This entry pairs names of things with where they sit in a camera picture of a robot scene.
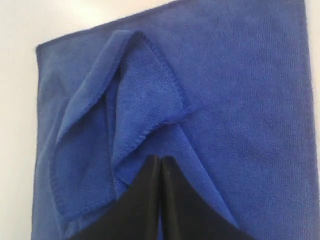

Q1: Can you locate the blue microfibre towel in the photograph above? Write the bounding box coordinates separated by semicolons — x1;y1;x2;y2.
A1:
31;0;320;240

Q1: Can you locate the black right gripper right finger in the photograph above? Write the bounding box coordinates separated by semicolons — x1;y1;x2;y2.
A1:
161;156;253;240

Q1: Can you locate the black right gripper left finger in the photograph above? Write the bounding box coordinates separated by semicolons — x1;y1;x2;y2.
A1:
70;155;160;240

